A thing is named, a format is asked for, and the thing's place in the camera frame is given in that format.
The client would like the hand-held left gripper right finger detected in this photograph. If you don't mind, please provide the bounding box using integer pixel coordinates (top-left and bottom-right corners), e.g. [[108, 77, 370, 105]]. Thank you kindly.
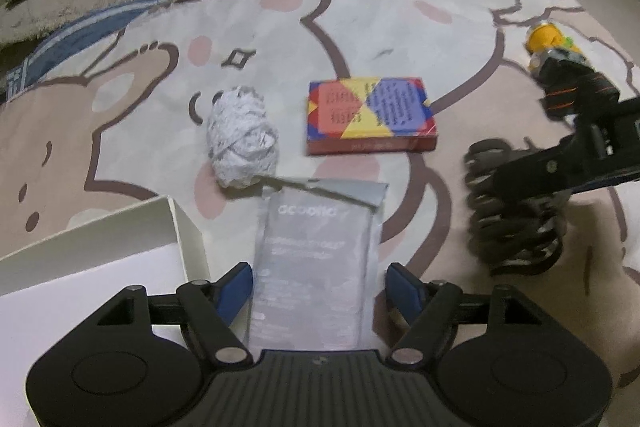
[[385, 262, 546, 365]]

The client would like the bear printed blanket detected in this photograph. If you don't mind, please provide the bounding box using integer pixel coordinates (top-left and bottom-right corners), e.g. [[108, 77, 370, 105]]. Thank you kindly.
[[0, 0, 640, 427]]

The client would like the beige fleece blanket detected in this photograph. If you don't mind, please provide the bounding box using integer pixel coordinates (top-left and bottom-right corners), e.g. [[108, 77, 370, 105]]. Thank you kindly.
[[0, 0, 166, 48]]

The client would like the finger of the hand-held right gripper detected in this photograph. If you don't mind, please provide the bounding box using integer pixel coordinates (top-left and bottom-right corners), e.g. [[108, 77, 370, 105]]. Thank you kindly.
[[570, 96, 640, 158], [492, 134, 640, 208]]

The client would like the yellow headlamp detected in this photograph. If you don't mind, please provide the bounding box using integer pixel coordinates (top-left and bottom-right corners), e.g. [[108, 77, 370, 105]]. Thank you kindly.
[[522, 23, 621, 120]]

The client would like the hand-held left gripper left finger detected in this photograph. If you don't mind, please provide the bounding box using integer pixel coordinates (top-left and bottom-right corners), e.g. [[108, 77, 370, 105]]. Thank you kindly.
[[85, 261, 256, 365]]

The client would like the white cardboard box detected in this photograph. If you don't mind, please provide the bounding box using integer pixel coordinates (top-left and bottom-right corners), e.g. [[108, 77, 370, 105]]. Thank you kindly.
[[0, 195, 211, 427]]

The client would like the colourful card box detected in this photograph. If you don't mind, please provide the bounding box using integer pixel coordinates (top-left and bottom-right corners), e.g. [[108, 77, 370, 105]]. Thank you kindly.
[[306, 77, 441, 156]]

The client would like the white paper ball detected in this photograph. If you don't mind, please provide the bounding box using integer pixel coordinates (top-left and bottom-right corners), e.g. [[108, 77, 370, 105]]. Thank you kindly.
[[206, 88, 280, 188]]

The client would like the silver foil packet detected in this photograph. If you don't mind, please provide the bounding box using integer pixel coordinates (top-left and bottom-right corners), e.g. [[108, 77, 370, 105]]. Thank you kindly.
[[247, 177, 391, 353]]

